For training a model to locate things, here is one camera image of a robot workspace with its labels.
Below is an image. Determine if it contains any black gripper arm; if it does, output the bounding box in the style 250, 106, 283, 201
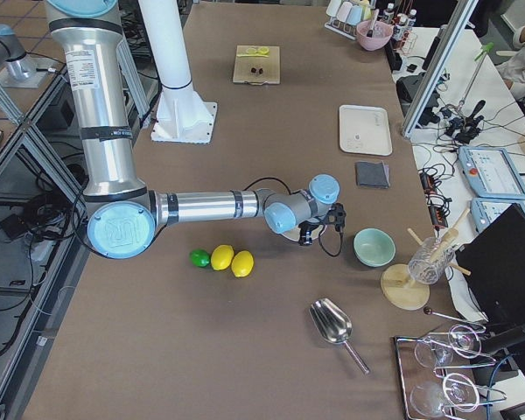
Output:
297, 202, 347, 248

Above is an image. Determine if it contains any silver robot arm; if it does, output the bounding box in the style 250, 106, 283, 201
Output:
45, 1, 346, 259

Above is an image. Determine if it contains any cream rectangular tray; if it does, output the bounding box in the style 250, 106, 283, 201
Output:
339, 104, 393, 157

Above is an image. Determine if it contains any mint green bowl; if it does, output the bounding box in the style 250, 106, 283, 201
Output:
353, 227, 396, 268

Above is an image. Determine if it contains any grey folded cloth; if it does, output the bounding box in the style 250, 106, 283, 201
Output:
355, 161, 390, 189

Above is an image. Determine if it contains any wooden mug tree stand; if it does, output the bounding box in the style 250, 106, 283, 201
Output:
381, 208, 472, 310

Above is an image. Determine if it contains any yellow lemon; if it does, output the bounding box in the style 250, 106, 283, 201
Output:
210, 244, 235, 270
231, 250, 255, 278

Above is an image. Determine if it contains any clear textured glass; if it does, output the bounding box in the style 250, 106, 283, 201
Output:
409, 237, 454, 285

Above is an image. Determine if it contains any metal scoop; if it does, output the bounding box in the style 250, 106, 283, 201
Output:
310, 297, 370, 375

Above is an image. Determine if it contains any small dark spoon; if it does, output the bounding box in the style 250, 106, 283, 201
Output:
423, 306, 464, 322

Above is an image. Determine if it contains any green lime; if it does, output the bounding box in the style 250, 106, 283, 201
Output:
189, 248, 211, 268

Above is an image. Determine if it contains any teach pendant lower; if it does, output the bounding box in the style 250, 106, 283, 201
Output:
470, 198, 525, 233

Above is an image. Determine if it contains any teach pendant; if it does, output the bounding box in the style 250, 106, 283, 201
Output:
458, 146, 525, 200
470, 198, 525, 233

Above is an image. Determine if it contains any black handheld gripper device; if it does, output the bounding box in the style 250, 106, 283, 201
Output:
444, 100, 486, 144

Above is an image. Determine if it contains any teach pendant upper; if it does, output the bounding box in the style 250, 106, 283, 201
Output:
458, 146, 525, 200

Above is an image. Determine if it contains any wooden cutting board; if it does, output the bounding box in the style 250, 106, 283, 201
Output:
232, 45, 281, 86

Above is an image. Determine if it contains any black monitor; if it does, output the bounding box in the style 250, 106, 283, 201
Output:
457, 204, 525, 325

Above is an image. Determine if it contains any wine glass upper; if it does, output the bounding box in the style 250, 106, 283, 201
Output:
414, 324, 481, 368

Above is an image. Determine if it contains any wine glass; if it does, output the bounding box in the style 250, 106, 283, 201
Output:
410, 373, 480, 419
414, 324, 481, 368

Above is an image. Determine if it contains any metal muddler in bowl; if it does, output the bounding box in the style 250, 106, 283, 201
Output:
366, 9, 380, 38

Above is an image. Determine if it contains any metal glass rack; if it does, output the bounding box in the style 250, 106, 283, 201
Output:
393, 323, 507, 419

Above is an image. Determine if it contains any pink bowl with ice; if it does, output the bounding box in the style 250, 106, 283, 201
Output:
356, 21, 394, 51

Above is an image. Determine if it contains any blue plastic cup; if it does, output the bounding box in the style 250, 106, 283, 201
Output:
346, 4, 362, 26

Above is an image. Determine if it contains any pink plastic cup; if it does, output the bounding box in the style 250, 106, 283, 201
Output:
336, 1, 353, 24

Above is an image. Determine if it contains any wine glass lower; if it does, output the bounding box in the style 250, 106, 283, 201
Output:
410, 373, 480, 419

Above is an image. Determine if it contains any white plastic cup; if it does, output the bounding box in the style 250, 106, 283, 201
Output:
325, 0, 342, 18

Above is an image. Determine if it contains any white wire cup rack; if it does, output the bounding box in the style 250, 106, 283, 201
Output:
324, 17, 356, 40

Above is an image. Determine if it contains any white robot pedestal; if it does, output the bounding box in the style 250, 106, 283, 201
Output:
139, 0, 217, 144

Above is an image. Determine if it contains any aluminium frame post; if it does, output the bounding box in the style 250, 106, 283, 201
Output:
402, 0, 478, 139

